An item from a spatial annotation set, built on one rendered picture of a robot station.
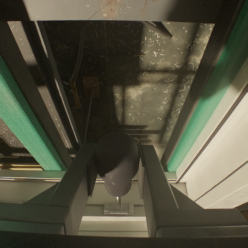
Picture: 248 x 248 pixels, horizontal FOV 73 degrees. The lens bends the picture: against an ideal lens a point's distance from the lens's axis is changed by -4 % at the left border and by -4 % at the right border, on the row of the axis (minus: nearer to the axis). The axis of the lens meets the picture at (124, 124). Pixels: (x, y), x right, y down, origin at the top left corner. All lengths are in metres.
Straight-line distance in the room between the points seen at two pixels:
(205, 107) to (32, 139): 0.21
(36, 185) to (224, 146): 0.31
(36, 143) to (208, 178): 0.23
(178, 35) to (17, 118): 1.01
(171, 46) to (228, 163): 0.99
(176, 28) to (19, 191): 1.02
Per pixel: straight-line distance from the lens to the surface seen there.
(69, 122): 0.72
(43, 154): 0.29
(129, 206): 0.32
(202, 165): 0.28
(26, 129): 0.24
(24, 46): 0.51
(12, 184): 0.38
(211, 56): 0.18
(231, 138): 0.21
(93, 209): 0.32
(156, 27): 1.02
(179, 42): 1.15
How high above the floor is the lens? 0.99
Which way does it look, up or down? 38 degrees down
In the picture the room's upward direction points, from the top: 180 degrees clockwise
